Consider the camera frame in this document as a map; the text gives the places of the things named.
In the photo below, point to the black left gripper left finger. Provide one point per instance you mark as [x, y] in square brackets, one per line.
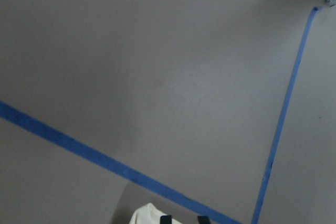
[166, 219]

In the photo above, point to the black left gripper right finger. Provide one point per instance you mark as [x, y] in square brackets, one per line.
[202, 219]

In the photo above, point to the cream long-sleeve printed shirt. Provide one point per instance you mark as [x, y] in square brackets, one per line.
[149, 214]

